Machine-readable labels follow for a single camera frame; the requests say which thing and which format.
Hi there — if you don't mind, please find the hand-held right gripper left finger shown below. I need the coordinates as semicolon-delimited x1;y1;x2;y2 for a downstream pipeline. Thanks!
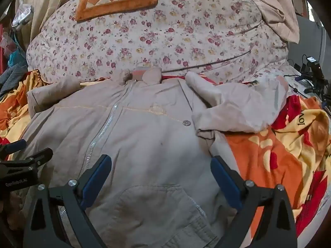
23;154;112;248

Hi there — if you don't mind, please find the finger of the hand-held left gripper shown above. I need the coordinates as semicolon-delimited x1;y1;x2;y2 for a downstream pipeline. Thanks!
0;139;28;161
10;148;54;172

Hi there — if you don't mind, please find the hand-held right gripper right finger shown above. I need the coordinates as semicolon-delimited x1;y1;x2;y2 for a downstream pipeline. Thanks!
210;156;298;248

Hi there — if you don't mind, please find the beige zip jacket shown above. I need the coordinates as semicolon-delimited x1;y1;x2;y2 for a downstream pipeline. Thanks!
22;67;289;248

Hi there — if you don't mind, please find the orange yellow red printed blanket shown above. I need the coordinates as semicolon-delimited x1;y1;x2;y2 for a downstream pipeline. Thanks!
0;70;331;238

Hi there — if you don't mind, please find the grey striped cloth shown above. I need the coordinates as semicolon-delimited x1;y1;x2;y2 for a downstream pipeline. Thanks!
0;64;28;97

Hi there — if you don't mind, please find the teal cloth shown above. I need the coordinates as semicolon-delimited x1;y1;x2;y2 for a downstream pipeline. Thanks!
7;49;27;68

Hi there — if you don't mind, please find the clear plastic bag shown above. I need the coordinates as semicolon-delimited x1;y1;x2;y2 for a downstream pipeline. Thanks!
12;0;35;29

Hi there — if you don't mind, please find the beige curtain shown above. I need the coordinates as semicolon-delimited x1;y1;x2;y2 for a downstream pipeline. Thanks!
16;0;74;53

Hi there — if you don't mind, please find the floral quilt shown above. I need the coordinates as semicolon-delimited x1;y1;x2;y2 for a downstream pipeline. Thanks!
26;0;300;88

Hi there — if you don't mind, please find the orange checkered plush cushion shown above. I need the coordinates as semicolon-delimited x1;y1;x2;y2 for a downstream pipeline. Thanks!
75;0;163;23

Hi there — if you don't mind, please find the beige dotted cloth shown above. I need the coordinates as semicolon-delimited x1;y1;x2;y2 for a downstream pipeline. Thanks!
243;0;300;44

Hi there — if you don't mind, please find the black camera rig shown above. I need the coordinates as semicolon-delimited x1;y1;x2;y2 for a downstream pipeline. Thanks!
300;54;331;109

